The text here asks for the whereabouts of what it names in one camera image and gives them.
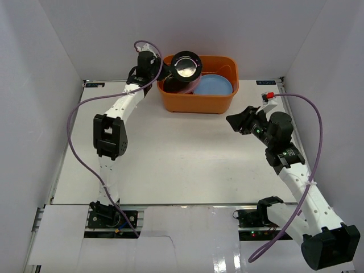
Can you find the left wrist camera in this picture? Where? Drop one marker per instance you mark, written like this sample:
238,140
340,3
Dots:
146,48

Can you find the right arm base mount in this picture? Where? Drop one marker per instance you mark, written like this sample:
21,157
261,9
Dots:
251,228

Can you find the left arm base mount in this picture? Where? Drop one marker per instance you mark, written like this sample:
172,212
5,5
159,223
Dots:
99,227

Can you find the glossy black plate front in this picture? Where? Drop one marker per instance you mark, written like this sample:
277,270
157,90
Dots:
186,66

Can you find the blue plastic plate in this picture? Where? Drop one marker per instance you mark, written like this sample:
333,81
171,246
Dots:
213,85

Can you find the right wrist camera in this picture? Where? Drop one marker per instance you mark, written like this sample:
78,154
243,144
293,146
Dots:
269,102

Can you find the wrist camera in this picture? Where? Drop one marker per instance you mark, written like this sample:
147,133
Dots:
269,102
146,48

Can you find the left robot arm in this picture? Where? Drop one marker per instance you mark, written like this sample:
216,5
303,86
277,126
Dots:
110,137

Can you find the pink plastic plate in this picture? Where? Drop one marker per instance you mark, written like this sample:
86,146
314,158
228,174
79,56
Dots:
196,84

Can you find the orange plastic bin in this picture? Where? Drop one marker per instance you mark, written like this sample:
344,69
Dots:
207,104

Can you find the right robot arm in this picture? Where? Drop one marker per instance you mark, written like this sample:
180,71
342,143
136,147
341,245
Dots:
325,240

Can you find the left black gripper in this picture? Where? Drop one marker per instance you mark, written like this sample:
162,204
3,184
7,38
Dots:
164,71

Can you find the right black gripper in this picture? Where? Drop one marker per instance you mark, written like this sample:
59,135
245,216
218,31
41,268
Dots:
244,119

